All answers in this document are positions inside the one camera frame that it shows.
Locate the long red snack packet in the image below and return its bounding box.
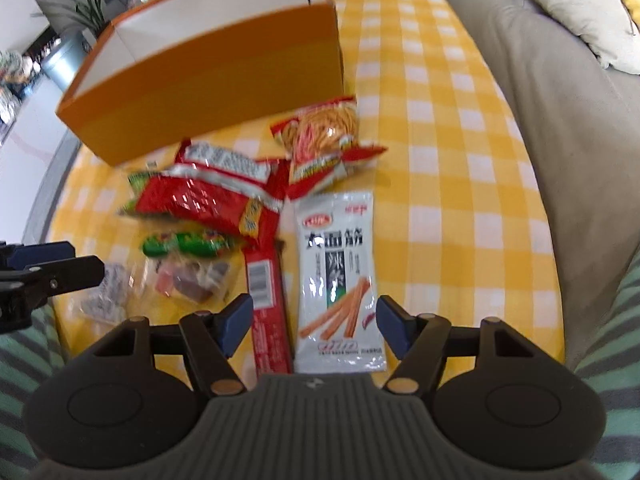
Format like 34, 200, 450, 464
243, 240, 296, 378

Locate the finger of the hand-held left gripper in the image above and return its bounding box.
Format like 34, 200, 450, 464
0, 255, 106, 306
0, 241, 76, 273

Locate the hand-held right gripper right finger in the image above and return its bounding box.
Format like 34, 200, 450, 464
376, 296, 546, 395

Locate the green sausage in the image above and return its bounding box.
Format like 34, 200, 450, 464
141, 230, 236, 260

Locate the clear packet of dark sweets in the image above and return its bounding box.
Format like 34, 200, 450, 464
75, 262, 146, 323

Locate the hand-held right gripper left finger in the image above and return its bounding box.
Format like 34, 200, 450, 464
90, 294, 253, 397

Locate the orange cardboard box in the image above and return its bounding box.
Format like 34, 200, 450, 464
55, 0, 346, 168

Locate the beige sofa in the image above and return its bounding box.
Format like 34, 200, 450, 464
445, 0, 640, 371

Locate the yellow checked tablecloth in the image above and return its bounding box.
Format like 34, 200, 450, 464
47, 0, 568, 376

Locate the cream cushion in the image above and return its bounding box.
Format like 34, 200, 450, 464
487, 0, 640, 76

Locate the clear packet of candies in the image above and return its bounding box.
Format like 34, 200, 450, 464
145, 255, 233, 303

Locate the white snack packet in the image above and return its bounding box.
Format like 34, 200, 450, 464
292, 191, 390, 373

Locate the grey-blue bin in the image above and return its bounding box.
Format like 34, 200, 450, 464
41, 35, 91, 93

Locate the orange noodle snack packet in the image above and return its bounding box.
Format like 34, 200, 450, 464
270, 95, 390, 201

